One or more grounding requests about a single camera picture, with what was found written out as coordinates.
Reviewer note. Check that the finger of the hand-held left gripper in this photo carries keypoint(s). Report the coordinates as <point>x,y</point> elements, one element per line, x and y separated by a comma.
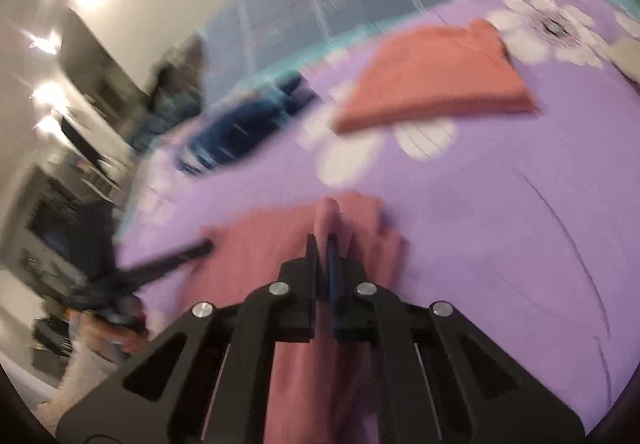
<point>165,261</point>

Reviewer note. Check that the coral orange cloth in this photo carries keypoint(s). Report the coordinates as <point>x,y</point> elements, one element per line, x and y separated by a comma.
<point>440,79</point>

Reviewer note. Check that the beige cloth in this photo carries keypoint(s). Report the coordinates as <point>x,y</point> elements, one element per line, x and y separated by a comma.
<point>625,56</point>

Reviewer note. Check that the dark cabinet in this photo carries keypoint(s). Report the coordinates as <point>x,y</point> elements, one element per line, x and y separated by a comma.
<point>65,224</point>

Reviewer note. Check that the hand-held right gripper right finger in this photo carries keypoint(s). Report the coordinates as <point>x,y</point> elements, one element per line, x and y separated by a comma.
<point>334,294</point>

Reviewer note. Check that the purple floral blanket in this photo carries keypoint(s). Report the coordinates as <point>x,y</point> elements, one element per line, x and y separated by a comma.
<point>475,234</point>

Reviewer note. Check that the person's left forearm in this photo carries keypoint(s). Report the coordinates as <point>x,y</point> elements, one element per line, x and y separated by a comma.
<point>90,369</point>

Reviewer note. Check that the dark blue cloth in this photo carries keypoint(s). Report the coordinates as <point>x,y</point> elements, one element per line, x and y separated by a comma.
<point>245,129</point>

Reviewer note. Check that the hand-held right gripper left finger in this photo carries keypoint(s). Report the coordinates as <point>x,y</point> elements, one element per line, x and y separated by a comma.
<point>310,296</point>

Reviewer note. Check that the dark teal cloth pile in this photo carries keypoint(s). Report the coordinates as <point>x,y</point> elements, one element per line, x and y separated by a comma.
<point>167,109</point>

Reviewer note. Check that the person's left hand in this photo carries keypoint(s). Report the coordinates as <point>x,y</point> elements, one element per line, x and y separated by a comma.
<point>129,341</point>

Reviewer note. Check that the dusty pink cloth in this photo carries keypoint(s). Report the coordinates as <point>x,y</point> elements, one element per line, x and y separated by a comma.
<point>270,244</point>

